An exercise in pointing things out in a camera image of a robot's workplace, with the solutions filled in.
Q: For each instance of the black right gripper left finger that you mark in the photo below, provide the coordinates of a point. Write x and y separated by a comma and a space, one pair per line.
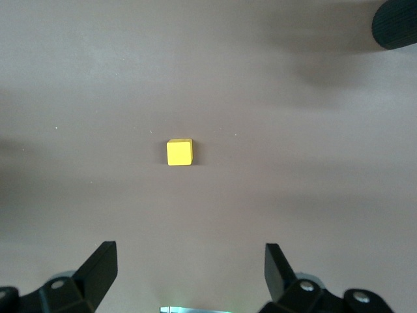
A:
65, 293

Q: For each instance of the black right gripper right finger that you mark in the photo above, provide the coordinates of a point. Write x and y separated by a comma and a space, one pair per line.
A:
303, 296

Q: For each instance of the yellow wooden block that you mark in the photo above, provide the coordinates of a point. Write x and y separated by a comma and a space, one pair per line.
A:
179, 153

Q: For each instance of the brown table cover sheet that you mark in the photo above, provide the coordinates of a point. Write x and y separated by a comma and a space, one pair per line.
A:
130, 81

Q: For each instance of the black ribbed cylinder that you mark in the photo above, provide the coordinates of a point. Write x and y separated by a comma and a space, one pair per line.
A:
397, 23

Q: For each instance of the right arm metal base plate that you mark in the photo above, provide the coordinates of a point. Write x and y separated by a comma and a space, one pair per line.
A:
195, 309

